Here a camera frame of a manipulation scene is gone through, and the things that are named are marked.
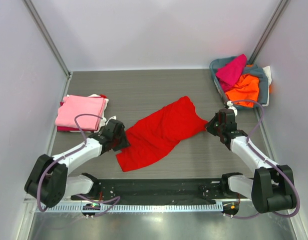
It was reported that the red t shirt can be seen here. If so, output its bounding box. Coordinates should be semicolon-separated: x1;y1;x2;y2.
116;96;208;172

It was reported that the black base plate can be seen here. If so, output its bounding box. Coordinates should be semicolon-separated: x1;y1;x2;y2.
85;178;245;205

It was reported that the folded crimson t shirt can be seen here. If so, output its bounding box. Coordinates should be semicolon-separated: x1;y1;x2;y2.
57;94;107;133

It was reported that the left aluminium frame post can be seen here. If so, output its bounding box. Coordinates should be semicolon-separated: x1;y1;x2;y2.
23;0;71;79

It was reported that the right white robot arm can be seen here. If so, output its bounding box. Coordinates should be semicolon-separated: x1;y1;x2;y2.
205;108;300;217

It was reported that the aluminium front rail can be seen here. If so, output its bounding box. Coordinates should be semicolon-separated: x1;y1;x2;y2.
25;181;299;205

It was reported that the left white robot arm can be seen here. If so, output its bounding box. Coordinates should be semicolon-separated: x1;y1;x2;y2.
24;118;130;208

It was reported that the blue laundry basket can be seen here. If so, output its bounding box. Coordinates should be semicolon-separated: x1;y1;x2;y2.
209;59;271;109

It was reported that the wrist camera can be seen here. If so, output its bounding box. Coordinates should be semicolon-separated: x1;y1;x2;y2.
107;115;117;121
226;101;238;116

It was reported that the folded pink t shirt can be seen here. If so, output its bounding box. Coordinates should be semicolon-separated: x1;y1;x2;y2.
55;94;106;130

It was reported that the white slotted cable duct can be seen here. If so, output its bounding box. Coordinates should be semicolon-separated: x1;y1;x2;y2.
46;202;223;213

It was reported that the magenta t shirt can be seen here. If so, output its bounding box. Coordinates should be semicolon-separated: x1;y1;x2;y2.
215;54;247;92

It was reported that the aluminium frame post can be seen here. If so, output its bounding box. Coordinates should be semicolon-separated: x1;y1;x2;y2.
23;0;71;79
249;0;290;63

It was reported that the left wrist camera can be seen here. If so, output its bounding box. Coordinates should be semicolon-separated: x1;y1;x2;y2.
107;115;117;121

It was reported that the right aluminium frame post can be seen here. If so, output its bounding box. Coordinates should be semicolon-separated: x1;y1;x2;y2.
249;0;290;63

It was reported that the white t shirt in basket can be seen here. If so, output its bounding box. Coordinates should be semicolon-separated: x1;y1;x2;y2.
262;65;272;86

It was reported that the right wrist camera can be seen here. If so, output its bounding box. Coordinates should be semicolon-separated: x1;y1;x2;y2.
226;101;238;116

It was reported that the orange t shirt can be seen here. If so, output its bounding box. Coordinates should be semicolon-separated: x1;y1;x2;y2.
225;73;259;108

